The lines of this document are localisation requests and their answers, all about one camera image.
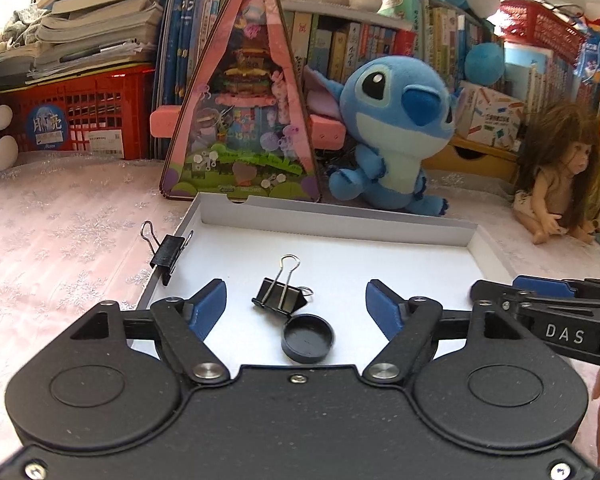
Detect row of shelved books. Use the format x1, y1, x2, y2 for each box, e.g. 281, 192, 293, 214
280, 0, 600, 226

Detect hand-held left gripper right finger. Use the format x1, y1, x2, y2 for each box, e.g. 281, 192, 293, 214
362, 279, 526, 386

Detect black binder clip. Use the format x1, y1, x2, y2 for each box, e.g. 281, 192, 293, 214
140, 221, 196, 286
251, 255, 313, 311

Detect white cardboard box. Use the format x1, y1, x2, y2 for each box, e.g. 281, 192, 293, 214
136, 192, 528, 366

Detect black round cap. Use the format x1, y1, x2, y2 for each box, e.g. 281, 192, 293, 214
281, 313, 336, 363

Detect wooden drawer box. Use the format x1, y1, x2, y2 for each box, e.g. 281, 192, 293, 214
425, 134, 523, 183

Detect blue hanging packet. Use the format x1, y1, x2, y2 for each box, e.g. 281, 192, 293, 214
577, 17, 600, 86

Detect pink triangular toy box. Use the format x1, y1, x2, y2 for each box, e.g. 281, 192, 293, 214
150, 0, 346, 204

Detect red mesh basket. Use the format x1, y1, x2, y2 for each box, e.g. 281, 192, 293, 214
500, 0, 588, 66

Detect brown-haired doll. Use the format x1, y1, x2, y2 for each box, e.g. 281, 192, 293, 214
512, 102, 600, 246

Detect pink snowflake tablecloth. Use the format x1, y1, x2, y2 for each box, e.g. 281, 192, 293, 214
0, 152, 600, 461

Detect stack of paper books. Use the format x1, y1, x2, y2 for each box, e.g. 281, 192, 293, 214
0, 0, 163, 86

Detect blue plush ball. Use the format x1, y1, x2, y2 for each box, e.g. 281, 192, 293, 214
465, 42, 506, 86

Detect blue alien plush toy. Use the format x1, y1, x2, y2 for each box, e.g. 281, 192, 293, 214
302, 56, 456, 217

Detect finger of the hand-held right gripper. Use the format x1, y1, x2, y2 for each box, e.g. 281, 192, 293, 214
512, 275, 600, 301
470, 280, 600, 318

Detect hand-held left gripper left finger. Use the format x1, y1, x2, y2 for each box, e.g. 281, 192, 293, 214
72, 279, 231, 387

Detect printed cardboard box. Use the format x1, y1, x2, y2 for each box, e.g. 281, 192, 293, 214
455, 82, 526, 148

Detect tall blue books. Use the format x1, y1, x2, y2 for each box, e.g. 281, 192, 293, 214
155, 0, 231, 111

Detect red plastic basket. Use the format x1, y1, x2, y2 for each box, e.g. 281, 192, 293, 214
0, 64, 157, 161

